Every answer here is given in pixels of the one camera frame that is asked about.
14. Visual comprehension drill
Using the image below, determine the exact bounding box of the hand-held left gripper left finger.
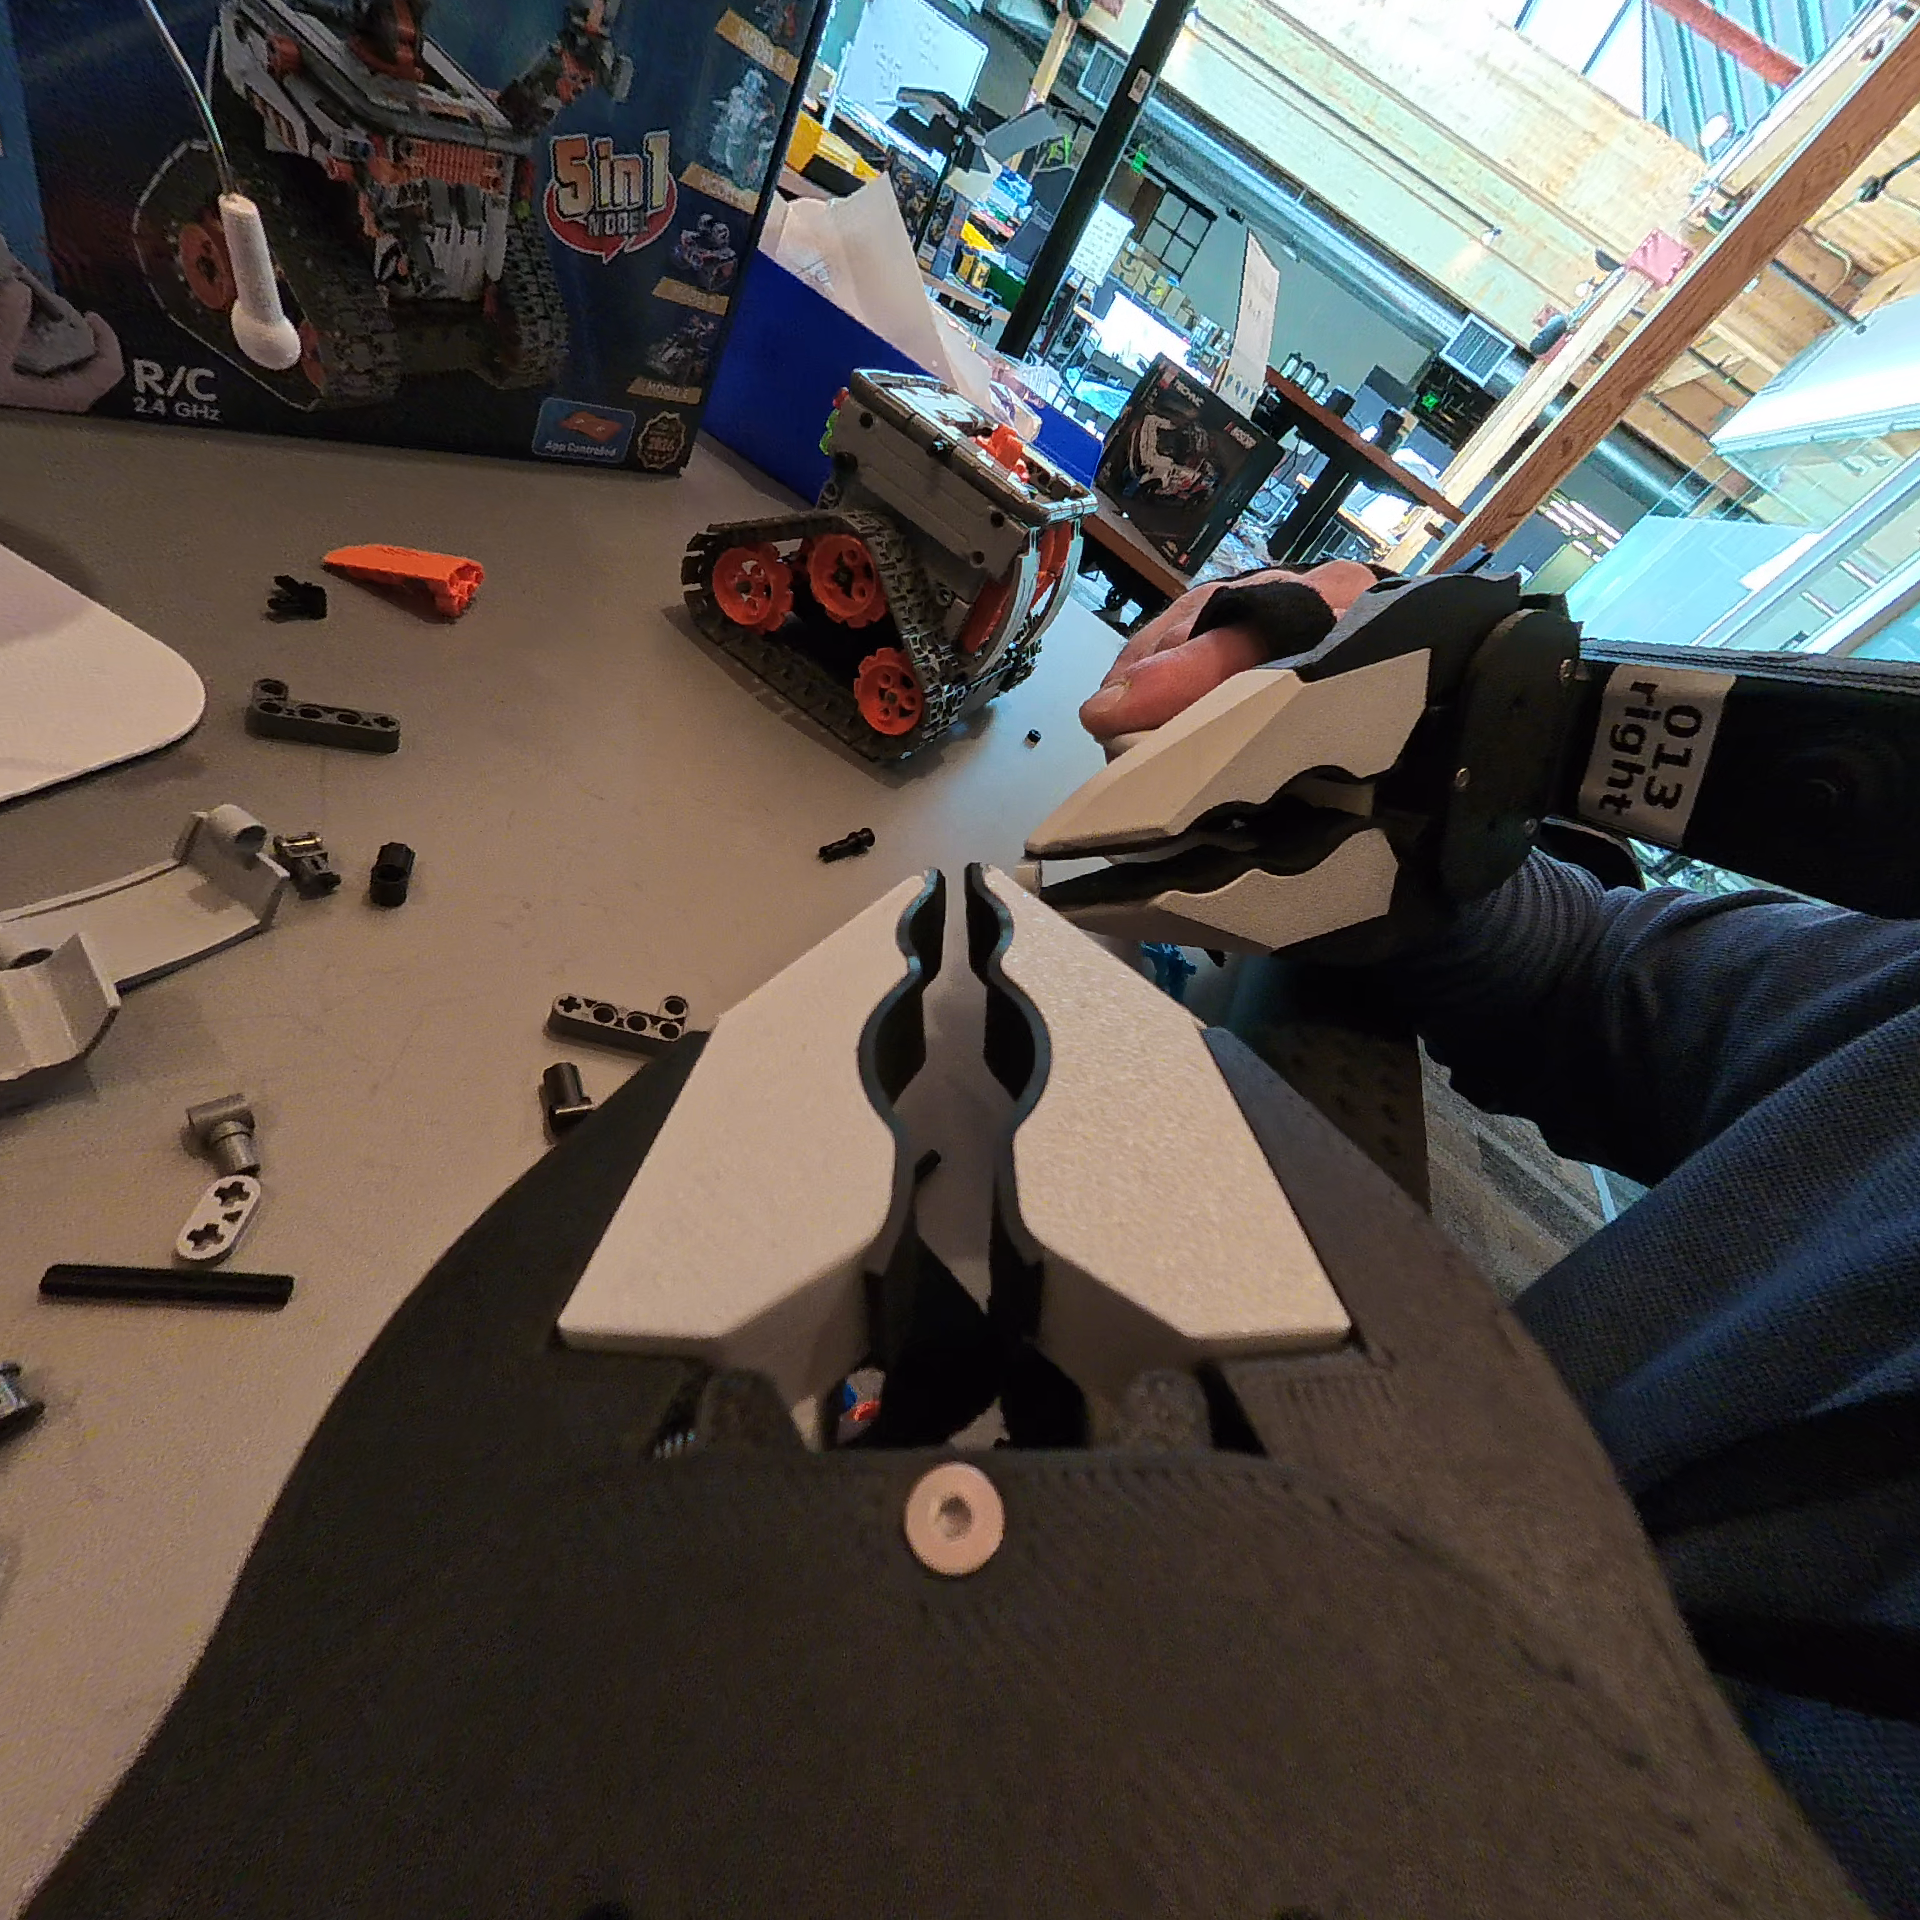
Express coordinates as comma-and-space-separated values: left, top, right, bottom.
557, 870, 951, 1442

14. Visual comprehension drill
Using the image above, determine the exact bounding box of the grey curved panel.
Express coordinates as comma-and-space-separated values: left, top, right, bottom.
0, 805, 290, 992

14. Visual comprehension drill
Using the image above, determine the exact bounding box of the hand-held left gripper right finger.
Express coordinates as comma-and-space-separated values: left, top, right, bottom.
964, 864, 1356, 1389

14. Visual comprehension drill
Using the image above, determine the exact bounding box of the person's right forearm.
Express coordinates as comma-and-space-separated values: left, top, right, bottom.
1305, 847, 1920, 1202

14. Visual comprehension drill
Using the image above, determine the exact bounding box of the blue tote with white paper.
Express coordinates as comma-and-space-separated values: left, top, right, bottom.
701, 175, 1099, 506

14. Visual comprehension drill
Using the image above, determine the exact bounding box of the wooden side table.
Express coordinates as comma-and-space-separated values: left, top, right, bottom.
1259, 367, 1472, 565

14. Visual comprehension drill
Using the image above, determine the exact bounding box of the grey angled liftarm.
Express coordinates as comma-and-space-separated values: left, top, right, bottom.
546, 990, 693, 1058

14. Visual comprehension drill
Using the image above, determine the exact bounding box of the black connector with grey pin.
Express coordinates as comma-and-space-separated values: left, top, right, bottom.
275, 832, 418, 910

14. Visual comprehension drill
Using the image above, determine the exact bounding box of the dark grey beam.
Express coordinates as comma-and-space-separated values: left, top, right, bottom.
247, 678, 404, 754

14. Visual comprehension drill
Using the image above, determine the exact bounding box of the black steel column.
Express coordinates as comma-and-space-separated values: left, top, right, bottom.
997, 0, 1199, 360

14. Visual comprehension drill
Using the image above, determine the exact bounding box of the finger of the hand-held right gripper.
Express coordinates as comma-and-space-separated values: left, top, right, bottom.
1025, 652, 1439, 872
1035, 822, 1412, 957

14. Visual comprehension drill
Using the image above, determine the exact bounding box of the person's right hand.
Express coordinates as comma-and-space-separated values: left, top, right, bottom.
1077, 560, 1385, 747

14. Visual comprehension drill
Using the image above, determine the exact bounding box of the blue toy box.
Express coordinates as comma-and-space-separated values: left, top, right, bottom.
0, 0, 834, 472

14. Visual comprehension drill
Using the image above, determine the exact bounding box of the person's blue clothing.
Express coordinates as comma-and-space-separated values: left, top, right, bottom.
1506, 1171, 1920, 1920

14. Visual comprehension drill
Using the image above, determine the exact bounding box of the black car model box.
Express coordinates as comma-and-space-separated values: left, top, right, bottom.
1093, 354, 1292, 579

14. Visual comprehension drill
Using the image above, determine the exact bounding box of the orange brick with holes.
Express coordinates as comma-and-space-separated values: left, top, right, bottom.
321, 544, 489, 621

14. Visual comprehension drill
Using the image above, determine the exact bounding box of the tracked toy vehicle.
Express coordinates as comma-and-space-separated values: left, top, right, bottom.
681, 367, 1099, 767

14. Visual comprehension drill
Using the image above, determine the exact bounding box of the short black axle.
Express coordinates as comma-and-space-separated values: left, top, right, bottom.
37, 1264, 298, 1311

